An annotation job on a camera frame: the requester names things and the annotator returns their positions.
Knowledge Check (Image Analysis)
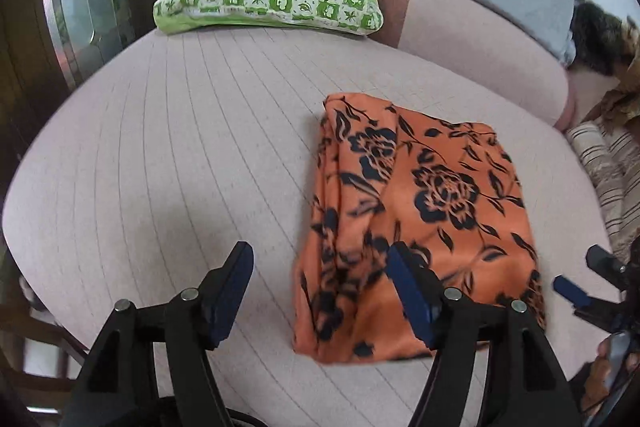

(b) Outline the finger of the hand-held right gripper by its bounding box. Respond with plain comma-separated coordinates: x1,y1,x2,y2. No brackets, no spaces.
586,244,628,292
552,275,626,330

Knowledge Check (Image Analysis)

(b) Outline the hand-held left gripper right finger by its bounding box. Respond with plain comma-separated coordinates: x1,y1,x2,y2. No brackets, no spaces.
387,241,583,427

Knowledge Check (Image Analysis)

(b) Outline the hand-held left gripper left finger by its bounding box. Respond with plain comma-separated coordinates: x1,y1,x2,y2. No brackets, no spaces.
60,241,255,427

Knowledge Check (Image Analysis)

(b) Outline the orange floral cloth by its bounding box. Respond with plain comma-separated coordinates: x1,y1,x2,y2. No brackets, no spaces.
291,93,547,364

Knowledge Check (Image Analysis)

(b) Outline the person's right hand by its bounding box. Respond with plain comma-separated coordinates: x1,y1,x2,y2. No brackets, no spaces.
582,336,626,414

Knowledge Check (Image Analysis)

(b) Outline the beige striped cloth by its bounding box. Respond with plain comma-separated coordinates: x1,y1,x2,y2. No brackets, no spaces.
565,122,640,260

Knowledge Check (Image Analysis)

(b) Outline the pink striped bed sheet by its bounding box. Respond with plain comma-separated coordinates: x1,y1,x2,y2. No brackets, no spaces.
2,27,617,410

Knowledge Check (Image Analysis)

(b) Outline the brown patterned cloth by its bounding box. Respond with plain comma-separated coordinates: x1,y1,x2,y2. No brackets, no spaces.
582,14,640,134

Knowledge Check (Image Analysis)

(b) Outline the wooden chair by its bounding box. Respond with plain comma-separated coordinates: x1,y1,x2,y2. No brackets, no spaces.
0,232,88,413

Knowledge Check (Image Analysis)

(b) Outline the dark furry cloth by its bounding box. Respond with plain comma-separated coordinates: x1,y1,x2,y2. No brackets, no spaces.
570,2,632,76

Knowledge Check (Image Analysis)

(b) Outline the pink bolster pillow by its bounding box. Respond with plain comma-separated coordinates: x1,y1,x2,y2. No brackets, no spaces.
372,0,577,128

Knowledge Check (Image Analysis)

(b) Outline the wooden door with glass panes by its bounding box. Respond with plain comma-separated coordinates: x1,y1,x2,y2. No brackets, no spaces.
0,0,172,148

